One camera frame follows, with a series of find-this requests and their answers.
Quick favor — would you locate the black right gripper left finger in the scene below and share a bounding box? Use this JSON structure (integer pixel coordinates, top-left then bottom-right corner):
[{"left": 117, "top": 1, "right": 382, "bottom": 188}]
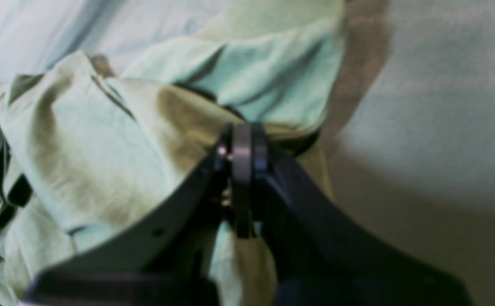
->
[{"left": 22, "top": 123, "right": 253, "bottom": 306}]

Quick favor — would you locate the green table cover cloth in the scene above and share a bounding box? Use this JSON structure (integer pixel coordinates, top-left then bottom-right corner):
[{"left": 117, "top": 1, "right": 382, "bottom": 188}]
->
[{"left": 0, "top": 0, "right": 495, "bottom": 306}]

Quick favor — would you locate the light green T-shirt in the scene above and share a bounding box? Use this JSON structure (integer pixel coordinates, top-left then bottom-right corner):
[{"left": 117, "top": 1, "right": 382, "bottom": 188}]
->
[{"left": 0, "top": 0, "right": 346, "bottom": 306}]

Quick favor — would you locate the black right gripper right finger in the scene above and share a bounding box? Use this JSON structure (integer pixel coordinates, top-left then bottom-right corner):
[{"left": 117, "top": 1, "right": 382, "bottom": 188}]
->
[{"left": 252, "top": 124, "right": 472, "bottom": 306}]

